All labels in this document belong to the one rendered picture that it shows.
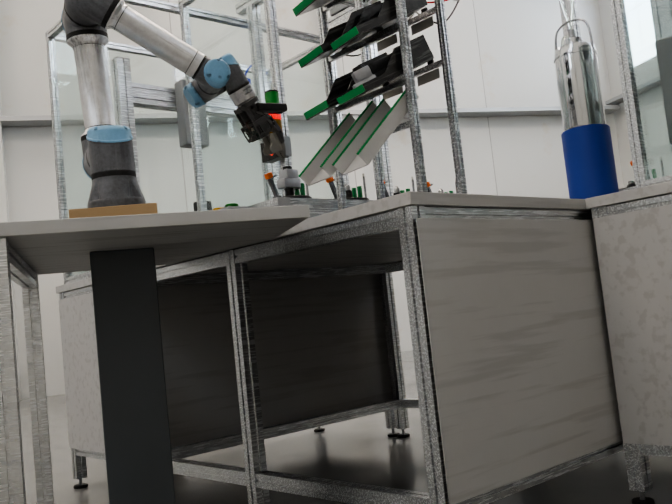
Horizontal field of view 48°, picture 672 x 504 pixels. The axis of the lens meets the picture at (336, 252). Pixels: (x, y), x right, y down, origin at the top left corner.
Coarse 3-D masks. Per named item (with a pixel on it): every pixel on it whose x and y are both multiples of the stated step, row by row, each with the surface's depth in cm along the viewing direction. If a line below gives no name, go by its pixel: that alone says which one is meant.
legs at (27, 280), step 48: (0, 240) 152; (0, 288) 151; (96, 288) 190; (144, 288) 194; (0, 336) 151; (96, 336) 189; (144, 336) 192; (0, 384) 149; (144, 384) 191; (0, 432) 148; (48, 432) 227; (144, 432) 190; (0, 480) 147; (48, 480) 224; (144, 480) 188
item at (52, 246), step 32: (0, 224) 151; (32, 224) 153; (64, 224) 154; (96, 224) 156; (128, 224) 158; (160, 224) 160; (192, 224) 162; (224, 224) 167; (256, 224) 173; (288, 224) 179; (32, 256) 188; (64, 256) 195; (160, 256) 220; (192, 256) 230
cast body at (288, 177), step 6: (288, 168) 241; (282, 174) 241; (288, 174) 240; (294, 174) 241; (282, 180) 239; (288, 180) 239; (294, 180) 241; (282, 186) 239; (288, 186) 239; (294, 186) 241; (300, 186) 242
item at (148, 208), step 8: (88, 208) 191; (96, 208) 191; (104, 208) 192; (112, 208) 192; (120, 208) 193; (128, 208) 193; (136, 208) 194; (144, 208) 195; (152, 208) 195; (72, 216) 189; (80, 216) 190; (88, 216) 190; (96, 216) 191
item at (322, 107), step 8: (376, 56) 224; (360, 64) 220; (352, 72) 234; (336, 80) 231; (344, 80) 232; (352, 80) 218; (336, 88) 230; (344, 88) 232; (352, 88) 218; (328, 96) 228; (336, 96) 214; (320, 104) 215; (328, 104) 213; (336, 104) 215; (312, 112) 220; (320, 112) 217
